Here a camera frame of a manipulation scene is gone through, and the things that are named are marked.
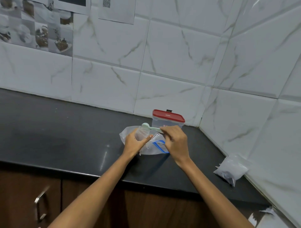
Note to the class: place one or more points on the person's right fingers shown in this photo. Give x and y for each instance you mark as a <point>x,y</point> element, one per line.
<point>165,134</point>

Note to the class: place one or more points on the person's right forearm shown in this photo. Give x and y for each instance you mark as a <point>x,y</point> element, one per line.
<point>211,195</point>

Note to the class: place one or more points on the person's left forearm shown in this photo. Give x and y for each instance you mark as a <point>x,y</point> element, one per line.
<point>94,192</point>

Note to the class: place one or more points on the small clear plastic bag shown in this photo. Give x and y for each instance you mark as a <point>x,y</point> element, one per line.
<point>231,168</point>

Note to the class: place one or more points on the person's left thumb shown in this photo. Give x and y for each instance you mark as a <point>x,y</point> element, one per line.
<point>145,139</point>

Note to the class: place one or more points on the pale green measuring scoop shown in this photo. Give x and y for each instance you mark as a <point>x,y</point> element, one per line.
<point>152,128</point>

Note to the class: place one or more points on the person's right hand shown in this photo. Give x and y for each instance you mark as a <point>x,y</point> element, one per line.
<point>176,143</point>

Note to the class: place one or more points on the crumpled white printed paper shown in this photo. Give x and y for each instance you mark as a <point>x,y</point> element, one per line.
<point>265,219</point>

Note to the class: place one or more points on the clear zip bag blue stripe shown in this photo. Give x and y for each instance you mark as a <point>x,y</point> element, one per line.
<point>155,148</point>

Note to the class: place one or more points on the person's left hand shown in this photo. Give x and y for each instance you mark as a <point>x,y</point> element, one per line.
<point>132,145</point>

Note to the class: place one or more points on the clear container with red lid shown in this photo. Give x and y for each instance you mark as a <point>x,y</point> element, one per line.
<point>168,117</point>

